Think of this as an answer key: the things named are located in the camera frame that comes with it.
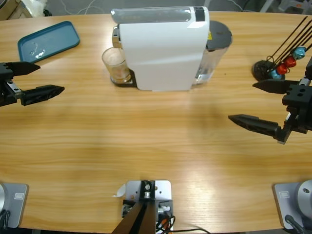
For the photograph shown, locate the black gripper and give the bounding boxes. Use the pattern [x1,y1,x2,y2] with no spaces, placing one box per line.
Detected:
[0,61,65,107]
[228,77,312,145]

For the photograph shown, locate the white floor cable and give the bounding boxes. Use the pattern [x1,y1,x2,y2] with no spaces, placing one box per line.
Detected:
[60,0,113,16]

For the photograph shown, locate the clear drinking glass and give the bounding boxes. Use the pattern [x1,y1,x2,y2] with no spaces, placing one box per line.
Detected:
[101,47,132,84]

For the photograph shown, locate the brown cardboard box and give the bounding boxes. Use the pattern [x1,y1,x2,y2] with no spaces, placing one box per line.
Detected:
[0,0,23,20]

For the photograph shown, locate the dark camera post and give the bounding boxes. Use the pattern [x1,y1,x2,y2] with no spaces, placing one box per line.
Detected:
[113,180,156,234]

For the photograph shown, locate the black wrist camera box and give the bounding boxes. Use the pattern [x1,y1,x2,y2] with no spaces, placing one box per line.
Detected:
[304,57,312,86]

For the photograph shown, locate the white plastic bag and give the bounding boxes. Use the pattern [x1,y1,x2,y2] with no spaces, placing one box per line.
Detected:
[20,0,49,17]

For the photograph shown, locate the red coffee capsule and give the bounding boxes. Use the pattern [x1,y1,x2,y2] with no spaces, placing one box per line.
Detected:
[284,56,297,69]
[276,63,290,76]

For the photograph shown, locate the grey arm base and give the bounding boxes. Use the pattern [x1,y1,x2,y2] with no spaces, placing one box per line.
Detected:
[0,183,30,229]
[272,179,312,230]

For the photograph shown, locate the black capsule stand with rods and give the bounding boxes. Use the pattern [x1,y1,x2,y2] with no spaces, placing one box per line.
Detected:
[252,16,312,81]

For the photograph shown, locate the white capsule coffee machine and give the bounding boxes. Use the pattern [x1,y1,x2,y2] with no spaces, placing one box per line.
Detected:
[111,6,211,93]

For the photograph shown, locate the white furniture frame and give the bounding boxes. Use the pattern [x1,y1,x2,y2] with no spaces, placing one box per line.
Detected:
[258,0,312,13]

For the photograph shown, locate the black base cable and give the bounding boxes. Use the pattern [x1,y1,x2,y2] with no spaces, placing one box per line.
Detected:
[284,214,307,234]
[0,209,11,229]

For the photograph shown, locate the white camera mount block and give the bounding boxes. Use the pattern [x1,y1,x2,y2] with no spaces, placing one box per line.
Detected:
[121,179,174,232]

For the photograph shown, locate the white tape scrap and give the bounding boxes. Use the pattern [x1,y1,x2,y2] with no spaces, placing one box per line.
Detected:
[112,184,126,198]

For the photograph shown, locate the teal plastic tray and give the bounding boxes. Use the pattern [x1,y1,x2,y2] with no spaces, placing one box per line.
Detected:
[17,20,81,62]

